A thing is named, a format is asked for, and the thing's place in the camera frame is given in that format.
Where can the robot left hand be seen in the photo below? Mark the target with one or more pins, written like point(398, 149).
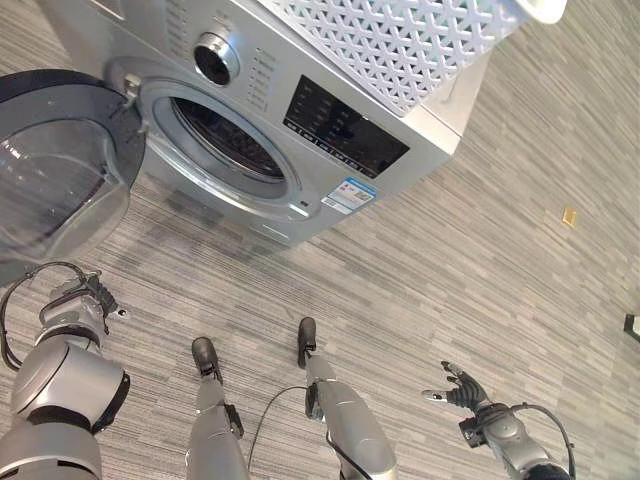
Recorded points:
point(106, 296)

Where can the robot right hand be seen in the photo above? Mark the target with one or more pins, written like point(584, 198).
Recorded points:
point(462, 387)

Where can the round glass washer door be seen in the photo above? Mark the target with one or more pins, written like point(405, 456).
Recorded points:
point(60, 165)

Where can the white lattice laundry basket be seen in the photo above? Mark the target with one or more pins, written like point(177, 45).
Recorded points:
point(400, 45)

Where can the robot left silver arm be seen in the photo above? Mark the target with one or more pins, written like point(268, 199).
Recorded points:
point(55, 385)

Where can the chrome washer control dial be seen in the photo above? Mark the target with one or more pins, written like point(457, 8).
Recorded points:
point(216, 57)

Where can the black washer display panel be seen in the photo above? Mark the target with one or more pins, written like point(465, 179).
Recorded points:
point(345, 127)

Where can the robot right silver leg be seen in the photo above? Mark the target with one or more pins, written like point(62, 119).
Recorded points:
point(340, 415)

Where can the robot silver leg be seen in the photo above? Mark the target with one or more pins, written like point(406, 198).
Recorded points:
point(340, 415)
point(215, 420)

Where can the robot left silver leg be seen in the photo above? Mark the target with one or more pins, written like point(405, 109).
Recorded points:
point(215, 420)

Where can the black object at edge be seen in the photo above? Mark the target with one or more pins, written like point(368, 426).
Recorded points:
point(633, 327)

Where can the small yellow floor tag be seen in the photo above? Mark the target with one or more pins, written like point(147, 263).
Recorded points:
point(568, 218)

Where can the blue white energy label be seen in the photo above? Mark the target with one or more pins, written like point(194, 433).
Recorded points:
point(348, 194)

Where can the silver front-load washing machine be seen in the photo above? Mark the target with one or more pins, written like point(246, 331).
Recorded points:
point(300, 65)

